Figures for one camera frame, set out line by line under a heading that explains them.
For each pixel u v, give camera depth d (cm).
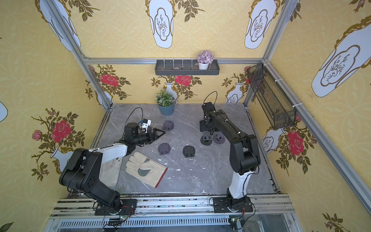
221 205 74
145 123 85
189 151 93
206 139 95
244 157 49
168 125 107
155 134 80
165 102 105
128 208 73
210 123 67
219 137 95
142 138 79
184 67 92
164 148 95
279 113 84
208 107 76
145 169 86
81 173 45
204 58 82
